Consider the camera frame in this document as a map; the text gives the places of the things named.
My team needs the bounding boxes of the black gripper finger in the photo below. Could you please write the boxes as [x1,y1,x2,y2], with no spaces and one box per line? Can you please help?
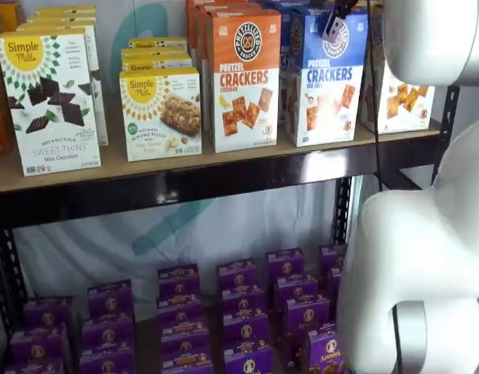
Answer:
[322,0,358,44]

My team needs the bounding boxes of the blue white pretzel crackers box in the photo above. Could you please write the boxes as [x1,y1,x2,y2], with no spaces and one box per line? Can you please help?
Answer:
[257,0,336,79]
[280,5,370,149]

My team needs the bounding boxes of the orange cheddar pretzel crackers box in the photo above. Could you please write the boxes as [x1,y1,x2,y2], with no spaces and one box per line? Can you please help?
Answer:
[195,2,263,132]
[206,9,283,154]
[185,0,248,59]

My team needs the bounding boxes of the yellow white pretzel crackers box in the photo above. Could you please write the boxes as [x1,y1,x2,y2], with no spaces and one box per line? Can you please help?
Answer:
[358,3,436,136]

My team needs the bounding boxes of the Simple Mills almond bars box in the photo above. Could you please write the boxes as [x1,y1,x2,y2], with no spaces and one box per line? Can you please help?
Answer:
[128,37,189,52]
[118,66,203,163]
[121,48,194,73]

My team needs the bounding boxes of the purple Annie's snack box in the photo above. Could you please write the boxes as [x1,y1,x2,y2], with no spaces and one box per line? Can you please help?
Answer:
[161,355,215,374]
[23,295,76,329]
[319,243,348,277]
[86,279,135,321]
[281,328,351,374]
[266,248,306,282]
[160,336,213,364]
[79,350,136,374]
[81,316,136,354]
[159,316,210,344]
[223,344,274,374]
[217,257,259,290]
[273,273,320,309]
[3,358,65,374]
[327,266,343,297]
[220,285,264,316]
[157,263,202,298]
[9,323,69,364]
[222,311,269,347]
[283,297,331,333]
[157,295,205,325]

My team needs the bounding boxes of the Simple Mills Sweet Thins box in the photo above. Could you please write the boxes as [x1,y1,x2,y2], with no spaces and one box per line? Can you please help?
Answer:
[16,22,110,147]
[0,27,103,177]
[33,5,97,14]
[28,11,97,19]

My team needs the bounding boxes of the wooden shelf board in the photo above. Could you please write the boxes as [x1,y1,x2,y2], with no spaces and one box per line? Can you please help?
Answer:
[0,126,442,195]

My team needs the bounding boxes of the white teal printed backdrop banner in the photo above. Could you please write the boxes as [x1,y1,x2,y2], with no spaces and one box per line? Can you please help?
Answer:
[12,0,479,312]

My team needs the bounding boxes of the purple snack boxes group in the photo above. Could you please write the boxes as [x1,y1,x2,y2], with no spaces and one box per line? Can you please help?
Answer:
[1,249,347,374]

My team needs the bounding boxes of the black metal shelving frame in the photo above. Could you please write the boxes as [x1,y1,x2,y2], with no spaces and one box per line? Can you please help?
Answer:
[0,84,461,374]

